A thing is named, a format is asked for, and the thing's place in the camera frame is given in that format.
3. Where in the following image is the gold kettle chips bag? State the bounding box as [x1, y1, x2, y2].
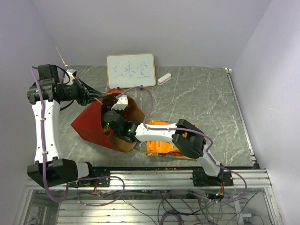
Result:
[146, 119, 194, 160]

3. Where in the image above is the red Doritos bag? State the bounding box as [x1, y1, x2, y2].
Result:
[163, 151, 186, 158]

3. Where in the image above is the white eraser marker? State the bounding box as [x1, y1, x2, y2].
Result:
[157, 73, 172, 86]

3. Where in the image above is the aluminium side rail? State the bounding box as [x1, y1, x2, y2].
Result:
[225, 67, 256, 162]

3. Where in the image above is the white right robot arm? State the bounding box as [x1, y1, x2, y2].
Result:
[103, 110, 224, 186]

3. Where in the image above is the orange snack bag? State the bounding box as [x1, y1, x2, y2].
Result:
[145, 118, 181, 156]

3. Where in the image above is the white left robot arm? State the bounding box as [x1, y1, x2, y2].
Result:
[27, 64, 106, 188]

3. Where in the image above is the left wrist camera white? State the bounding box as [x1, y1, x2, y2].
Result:
[64, 68, 77, 85]

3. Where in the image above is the red brown paper bag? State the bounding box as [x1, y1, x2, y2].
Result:
[71, 89, 137, 153]

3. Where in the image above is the aluminium front rail frame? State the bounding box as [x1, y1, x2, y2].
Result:
[15, 167, 283, 225]

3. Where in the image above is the small whiteboard yellow frame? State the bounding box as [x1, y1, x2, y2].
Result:
[106, 53, 156, 89]

